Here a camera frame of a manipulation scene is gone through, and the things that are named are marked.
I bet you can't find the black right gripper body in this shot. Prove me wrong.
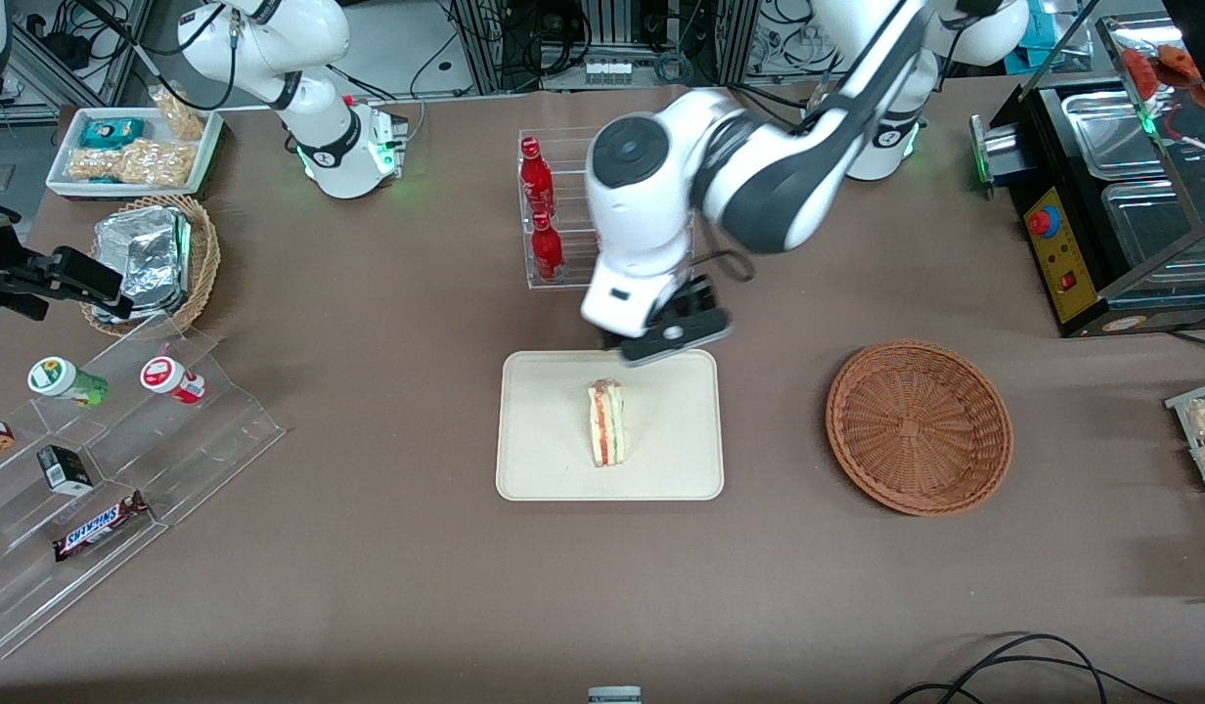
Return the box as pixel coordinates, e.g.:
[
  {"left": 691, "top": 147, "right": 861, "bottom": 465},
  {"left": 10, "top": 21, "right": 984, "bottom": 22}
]
[{"left": 0, "top": 256, "right": 56, "bottom": 322}]

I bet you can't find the triangular sandwich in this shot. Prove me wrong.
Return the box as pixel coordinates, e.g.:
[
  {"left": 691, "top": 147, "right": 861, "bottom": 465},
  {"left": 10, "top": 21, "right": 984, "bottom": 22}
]
[{"left": 587, "top": 378, "right": 627, "bottom": 468}]

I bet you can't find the cream plastic tray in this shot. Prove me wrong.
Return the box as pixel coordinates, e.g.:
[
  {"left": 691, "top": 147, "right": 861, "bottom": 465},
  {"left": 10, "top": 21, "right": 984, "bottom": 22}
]
[{"left": 495, "top": 349, "right": 726, "bottom": 503}]

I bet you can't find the tan wicker basket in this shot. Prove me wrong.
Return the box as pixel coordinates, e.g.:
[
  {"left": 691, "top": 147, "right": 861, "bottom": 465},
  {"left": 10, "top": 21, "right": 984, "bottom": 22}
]
[{"left": 79, "top": 194, "right": 222, "bottom": 338}]

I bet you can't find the white rectangular snack tray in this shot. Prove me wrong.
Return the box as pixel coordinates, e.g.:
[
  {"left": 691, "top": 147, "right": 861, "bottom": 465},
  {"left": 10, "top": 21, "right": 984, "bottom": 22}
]
[{"left": 45, "top": 106, "right": 225, "bottom": 201}]

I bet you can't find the brown wicker basket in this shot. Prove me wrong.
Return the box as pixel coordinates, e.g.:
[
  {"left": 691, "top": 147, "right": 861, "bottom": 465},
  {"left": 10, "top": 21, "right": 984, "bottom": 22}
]
[{"left": 826, "top": 338, "right": 1014, "bottom": 517}]

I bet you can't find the silver foil container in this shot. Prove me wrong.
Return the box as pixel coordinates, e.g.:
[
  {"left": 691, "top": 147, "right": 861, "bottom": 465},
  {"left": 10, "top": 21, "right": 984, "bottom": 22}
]
[{"left": 91, "top": 205, "right": 194, "bottom": 324}]

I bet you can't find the red cola bottle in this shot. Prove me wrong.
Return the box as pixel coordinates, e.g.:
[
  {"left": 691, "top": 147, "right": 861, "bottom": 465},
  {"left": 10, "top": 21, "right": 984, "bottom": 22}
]
[
  {"left": 519, "top": 137, "right": 557, "bottom": 218},
  {"left": 530, "top": 210, "right": 565, "bottom": 285}
]

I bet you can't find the green lidded cup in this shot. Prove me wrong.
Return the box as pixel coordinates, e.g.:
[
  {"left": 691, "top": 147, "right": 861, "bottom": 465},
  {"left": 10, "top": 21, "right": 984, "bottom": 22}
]
[{"left": 27, "top": 356, "right": 111, "bottom": 410}]

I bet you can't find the clear acrylic bottle rack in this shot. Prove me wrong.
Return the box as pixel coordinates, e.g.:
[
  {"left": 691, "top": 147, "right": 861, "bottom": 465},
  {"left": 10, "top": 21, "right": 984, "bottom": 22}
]
[{"left": 516, "top": 125, "right": 698, "bottom": 291}]

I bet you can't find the large clear nut bag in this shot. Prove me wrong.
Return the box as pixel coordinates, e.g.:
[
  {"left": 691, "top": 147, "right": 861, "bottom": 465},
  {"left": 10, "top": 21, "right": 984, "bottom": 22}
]
[{"left": 67, "top": 139, "right": 199, "bottom": 189}]

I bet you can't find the red lidded cup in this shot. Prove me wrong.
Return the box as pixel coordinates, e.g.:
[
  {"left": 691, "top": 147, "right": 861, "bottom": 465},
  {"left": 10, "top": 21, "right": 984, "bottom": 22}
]
[{"left": 139, "top": 355, "right": 208, "bottom": 406}]

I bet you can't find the teal snack bag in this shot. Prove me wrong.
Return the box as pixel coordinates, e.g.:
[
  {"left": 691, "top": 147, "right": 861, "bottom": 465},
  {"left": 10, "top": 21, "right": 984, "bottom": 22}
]
[{"left": 79, "top": 117, "right": 147, "bottom": 151}]

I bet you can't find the small clear nut bag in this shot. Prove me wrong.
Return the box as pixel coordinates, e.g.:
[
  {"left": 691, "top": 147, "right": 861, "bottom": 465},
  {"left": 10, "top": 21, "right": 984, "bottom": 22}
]
[{"left": 150, "top": 83, "right": 208, "bottom": 144}]

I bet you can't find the small black box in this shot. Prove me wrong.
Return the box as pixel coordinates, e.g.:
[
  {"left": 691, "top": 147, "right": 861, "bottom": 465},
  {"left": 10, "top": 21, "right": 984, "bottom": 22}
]
[{"left": 36, "top": 444, "right": 96, "bottom": 496}]

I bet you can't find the clear acrylic stepped shelf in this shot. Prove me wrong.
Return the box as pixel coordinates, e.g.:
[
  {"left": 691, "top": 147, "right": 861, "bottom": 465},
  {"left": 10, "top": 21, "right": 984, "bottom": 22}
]
[{"left": 0, "top": 313, "right": 287, "bottom": 662}]

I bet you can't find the black power adapter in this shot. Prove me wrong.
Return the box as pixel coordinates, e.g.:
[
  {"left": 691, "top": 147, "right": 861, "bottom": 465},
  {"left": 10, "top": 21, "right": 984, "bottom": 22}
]
[{"left": 27, "top": 15, "right": 92, "bottom": 69}]

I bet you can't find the snickers chocolate bar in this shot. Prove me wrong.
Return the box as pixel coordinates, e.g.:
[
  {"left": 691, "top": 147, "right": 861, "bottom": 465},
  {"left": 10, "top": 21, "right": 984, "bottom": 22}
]
[{"left": 52, "top": 490, "right": 152, "bottom": 564}]

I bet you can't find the black food warmer appliance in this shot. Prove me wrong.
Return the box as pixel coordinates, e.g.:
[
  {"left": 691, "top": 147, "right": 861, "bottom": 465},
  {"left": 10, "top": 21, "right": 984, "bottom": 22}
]
[{"left": 969, "top": 12, "right": 1205, "bottom": 339}]

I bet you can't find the teal cardboard box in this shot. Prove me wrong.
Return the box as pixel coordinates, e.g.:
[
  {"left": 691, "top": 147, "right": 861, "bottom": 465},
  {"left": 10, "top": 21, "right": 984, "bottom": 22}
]
[{"left": 1025, "top": 15, "right": 1094, "bottom": 71}]

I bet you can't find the small steel pan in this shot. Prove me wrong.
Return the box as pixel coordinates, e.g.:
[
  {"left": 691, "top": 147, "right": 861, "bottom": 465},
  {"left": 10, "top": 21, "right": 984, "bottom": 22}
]
[{"left": 1060, "top": 90, "right": 1169, "bottom": 183}]

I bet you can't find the large steel pan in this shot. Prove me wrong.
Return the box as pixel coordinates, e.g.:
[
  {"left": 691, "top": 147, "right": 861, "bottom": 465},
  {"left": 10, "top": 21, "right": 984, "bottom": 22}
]
[{"left": 1099, "top": 179, "right": 1205, "bottom": 286}]

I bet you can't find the red packaged food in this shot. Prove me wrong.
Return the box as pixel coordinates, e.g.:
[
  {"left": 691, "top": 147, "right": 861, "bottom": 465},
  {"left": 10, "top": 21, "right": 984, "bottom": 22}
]
[{"left": 1119, "top": 44, "right": 1205, "bottom": 111}]

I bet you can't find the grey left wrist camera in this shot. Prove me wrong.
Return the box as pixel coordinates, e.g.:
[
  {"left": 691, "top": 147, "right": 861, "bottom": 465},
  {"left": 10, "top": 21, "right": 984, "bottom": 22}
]
[{"left": 619, "top": 307, "right": 736, "bottom": 370}]

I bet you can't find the black floor cable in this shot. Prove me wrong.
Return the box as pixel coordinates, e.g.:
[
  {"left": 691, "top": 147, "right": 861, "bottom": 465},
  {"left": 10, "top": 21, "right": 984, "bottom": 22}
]
[{"left": 890, "top": 633, "right": 1183, "bottom": 704}]

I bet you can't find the white wire rack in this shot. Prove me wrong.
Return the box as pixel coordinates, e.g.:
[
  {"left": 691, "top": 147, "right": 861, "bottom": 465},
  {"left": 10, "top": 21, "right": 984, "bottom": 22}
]
[{"left": 1164, "top": 378, "right": 1205, "bottom": 541}]

